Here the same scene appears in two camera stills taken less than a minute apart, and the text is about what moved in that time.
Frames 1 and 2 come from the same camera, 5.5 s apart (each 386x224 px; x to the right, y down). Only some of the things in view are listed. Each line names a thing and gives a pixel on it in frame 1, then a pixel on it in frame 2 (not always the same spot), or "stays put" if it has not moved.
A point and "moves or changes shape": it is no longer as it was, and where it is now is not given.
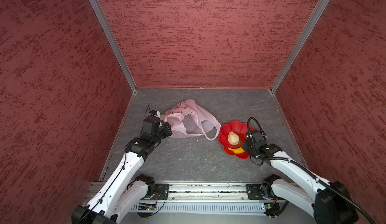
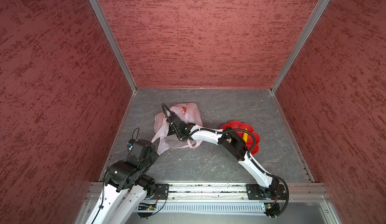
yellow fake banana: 237,150 moves or changes shape
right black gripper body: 250,148 → 172,130
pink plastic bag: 186,119 moves or changes shape
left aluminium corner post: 105,25 stays put
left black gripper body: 164,131 → 146,162
